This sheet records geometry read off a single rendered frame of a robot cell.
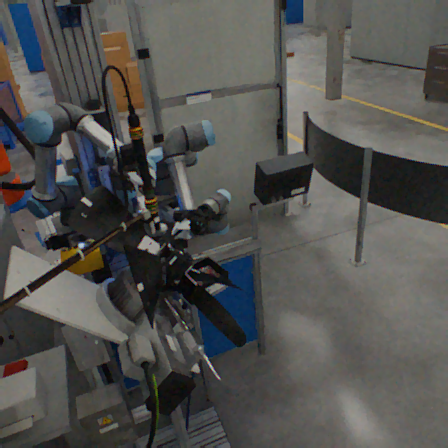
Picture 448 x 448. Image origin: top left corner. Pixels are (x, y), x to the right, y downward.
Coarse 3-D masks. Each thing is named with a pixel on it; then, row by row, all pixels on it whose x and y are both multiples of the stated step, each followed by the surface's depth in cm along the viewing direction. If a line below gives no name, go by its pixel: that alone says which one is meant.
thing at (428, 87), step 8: (432, 48) 651; (440, 48) 641; (432, 56) 655; (440, 56) 641; (432, 64) 659; (440, 64) 645; (432, 72) 663; (440, 72) 649; (424, 80) 683; (432, 80) 668; (440, 80) 653; (424, 88) 688; (432, 88) 672; (440, 88) 658; (440, 96) 662
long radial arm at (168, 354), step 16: (144, 320) 116; (160, 320) 116; (128, 336) 118; (144, 336) 112; (160, 336) 108; (160, 352) 104; (176, 352) 106; (160, 368) 100; (176, 368) 99; (144, 384) 102
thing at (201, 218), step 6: (204, 204) 158; (204, 210) 159; (210, 210) 158; (192, 216) 153; (198, 216) 153; (204, 216) 152; (210, 216) 155; (192, 222) 151; (198, 222) 150; (204, 222) 153; (192, 228) 153; (198, 228) 152; (204, 228) 153; (198, 234) 153
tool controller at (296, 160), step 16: (272, 160) 182; (288, 160) 182; (304, 160) 183; (256, 176) 185; (272, 176) 176; (288, 176) 180; (304, 176) 185; (256, 192) 190; (272, 192) 183; (288, 192) 188; (304, 192) 193
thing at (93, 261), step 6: (78, 246) 166; (84, 246) 165; (60, 252) 163; (66, 252) 163; (72, 252) 162; (90, 252) 161; (96, 252) 161; (66, 258) 159; (84, 258) 160; (90, 258) 161; (96, 258) 162; (78, 264) 160; (84, 264) 162; (90, 264) 163; (96, 264) 164; (102, 264) 165; (72, 270) 161; (78, 270) 162; (84, 270) 163; (90, 270) 164
